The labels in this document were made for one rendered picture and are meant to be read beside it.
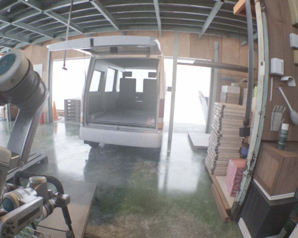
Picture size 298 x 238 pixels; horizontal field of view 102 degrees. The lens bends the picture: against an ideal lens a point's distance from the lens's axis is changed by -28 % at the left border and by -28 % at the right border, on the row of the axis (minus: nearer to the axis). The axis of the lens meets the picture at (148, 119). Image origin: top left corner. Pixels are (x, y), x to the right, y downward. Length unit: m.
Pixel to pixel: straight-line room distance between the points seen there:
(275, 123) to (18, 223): 1.67
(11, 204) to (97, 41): 1.55
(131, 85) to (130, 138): 2.20
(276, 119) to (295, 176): 0.50
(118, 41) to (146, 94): 3.02
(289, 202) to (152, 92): 3.97
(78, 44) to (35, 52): 4.93
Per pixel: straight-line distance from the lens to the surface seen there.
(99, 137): 2.86
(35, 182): 0.76
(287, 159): 1.35
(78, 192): 1.80
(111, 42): 1.70
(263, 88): 1.45
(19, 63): 0.47
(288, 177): 1.45
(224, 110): 2.25
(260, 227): 1.57
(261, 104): 1.45
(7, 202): 0.63
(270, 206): 1.42
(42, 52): 6.44
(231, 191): 2.08
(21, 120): 0.59
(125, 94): 4.64
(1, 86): 0.48
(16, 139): 0.58
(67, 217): 1.12
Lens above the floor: 1.24
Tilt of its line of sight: 11 degrees down
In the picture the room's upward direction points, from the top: 3 degrees clockwise
